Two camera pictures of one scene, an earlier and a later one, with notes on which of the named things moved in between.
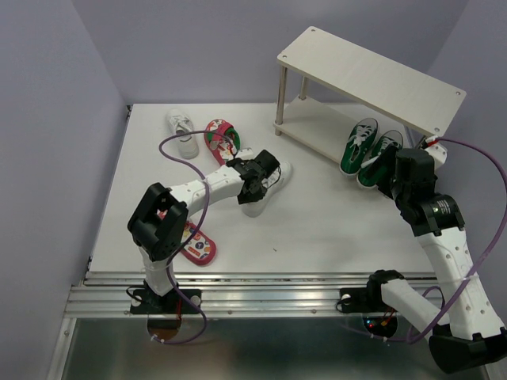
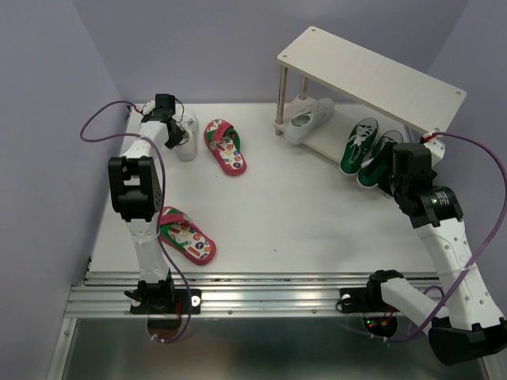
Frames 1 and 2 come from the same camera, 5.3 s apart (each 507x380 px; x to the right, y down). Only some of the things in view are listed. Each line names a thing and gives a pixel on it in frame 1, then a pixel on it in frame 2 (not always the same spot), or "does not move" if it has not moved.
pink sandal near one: x=201 y=249 does not move
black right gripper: x=391 y=163 does not move
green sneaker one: x=369 y=172 does not move
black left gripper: x=244 y=199 to x=176 y=139
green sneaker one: x=358 y=145 does not move
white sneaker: x=272 y=182 to x=303 y=115
